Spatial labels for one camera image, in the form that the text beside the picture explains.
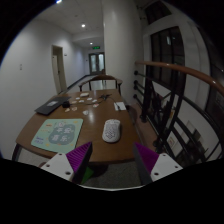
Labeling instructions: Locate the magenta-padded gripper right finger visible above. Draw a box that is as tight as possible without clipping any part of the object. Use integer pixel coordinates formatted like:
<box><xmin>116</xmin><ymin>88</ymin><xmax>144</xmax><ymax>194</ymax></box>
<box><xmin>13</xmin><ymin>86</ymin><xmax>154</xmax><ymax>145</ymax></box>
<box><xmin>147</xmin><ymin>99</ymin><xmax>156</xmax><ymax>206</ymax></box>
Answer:
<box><xmin>132</xmin><ymin>141</ymin><xmax>184</xmax><ymax>186</ymax></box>

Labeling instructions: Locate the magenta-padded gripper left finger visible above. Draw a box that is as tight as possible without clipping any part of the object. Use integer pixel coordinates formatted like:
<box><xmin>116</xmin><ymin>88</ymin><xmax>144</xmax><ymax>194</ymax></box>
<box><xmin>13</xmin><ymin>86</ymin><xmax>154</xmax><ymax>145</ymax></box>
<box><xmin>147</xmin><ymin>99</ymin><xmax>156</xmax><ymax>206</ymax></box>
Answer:
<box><xmin>40</xmin><ymin>141</ymin><xmax>94</xmax><ymax>185</ymax></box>

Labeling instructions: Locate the white perforated computer mouse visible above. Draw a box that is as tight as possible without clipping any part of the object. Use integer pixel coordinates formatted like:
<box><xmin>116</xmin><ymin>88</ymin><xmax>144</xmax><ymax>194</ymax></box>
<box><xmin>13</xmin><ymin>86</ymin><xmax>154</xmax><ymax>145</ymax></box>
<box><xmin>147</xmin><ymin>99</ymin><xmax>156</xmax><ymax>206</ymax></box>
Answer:
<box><xmin>101</xmin><ymin>118</ymin><xmax>122</xmax><ymax>144</ymax></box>

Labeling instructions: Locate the green printed mouse pad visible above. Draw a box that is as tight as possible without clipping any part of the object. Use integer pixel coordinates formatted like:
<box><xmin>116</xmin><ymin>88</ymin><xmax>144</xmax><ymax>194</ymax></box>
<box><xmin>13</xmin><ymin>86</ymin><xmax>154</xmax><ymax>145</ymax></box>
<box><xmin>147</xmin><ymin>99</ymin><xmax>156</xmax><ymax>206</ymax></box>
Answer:
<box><xmin>30</xmin><ymin>118</ymin><xmax>84</xmax><ymax>155</ymax></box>

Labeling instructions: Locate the closed dark laptop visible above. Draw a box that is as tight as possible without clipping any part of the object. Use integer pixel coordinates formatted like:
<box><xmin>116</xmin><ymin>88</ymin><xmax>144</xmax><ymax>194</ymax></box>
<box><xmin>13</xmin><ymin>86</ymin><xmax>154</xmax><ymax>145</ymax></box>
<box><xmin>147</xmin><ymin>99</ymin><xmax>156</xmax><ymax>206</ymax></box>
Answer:
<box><xmin>34</xmin><ymin>96</ymin><xmax>72</xmax><ymax>116</ymax></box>

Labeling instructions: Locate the black railing with wooden handrail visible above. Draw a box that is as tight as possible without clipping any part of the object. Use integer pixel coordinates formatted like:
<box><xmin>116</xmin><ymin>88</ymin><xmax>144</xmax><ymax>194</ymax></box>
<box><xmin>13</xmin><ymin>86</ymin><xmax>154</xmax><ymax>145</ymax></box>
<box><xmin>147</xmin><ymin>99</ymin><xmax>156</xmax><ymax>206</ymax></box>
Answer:
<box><xmin>133</xmin><ymin>59</ymin><xmax>224</xmax><ymax>168</ymax></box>

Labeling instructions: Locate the white notepad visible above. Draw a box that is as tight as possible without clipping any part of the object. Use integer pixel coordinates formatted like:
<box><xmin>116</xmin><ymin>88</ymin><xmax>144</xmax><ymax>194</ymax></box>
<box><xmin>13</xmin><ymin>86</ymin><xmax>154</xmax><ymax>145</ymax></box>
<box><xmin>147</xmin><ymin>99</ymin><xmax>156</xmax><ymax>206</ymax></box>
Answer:
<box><xmin>113</xmin><ymin>101</ymin><xmax>127</xmax><ymax>112</ymax></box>

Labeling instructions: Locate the open side door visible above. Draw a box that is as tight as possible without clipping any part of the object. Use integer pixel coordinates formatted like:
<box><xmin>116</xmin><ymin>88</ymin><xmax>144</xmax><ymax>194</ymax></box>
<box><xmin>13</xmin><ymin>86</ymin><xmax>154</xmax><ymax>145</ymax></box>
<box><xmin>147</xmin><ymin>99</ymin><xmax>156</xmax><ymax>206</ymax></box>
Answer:
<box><xmin>51</xmin><ymin>45</ymin><xmax>68</xmax><ymax>94</ymax></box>

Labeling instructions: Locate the wooden chair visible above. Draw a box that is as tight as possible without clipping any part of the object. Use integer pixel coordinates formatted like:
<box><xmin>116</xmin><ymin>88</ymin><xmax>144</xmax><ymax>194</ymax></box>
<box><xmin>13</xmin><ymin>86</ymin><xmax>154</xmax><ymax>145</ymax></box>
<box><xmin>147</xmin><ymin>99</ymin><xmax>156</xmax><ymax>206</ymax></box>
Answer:
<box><xmin>78</xmin><ymin>74</ymin><xmax>124</xmax><ymax>96</ymax></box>

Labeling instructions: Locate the glass double door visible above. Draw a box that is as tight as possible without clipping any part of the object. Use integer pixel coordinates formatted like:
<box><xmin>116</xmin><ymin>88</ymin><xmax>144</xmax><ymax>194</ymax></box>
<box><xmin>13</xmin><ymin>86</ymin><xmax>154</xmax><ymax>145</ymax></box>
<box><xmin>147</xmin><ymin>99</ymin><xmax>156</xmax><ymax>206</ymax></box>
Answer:
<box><xmin>89</xmin><ymin>52</ymin><xmax>106</xmax><ymax>75</ymax></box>

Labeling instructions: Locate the dark framed window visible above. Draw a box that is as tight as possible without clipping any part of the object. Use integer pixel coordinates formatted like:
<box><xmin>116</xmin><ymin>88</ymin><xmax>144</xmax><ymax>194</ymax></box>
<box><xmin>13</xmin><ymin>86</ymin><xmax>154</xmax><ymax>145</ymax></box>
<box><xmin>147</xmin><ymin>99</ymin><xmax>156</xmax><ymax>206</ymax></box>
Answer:
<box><xmin>149</xmin><ymin>26</ymin><xmax>186</xmax><ymax>94</ymax></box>

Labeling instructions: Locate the black cable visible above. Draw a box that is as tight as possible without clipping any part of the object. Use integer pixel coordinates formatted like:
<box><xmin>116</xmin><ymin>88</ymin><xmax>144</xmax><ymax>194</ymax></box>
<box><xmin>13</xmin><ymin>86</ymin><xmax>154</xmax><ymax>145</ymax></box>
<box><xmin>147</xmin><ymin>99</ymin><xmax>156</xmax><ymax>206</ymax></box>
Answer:
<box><xmin>84</xmin><ymin>94</ymin><xmax>116</xmax><ymax>106</ymax></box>

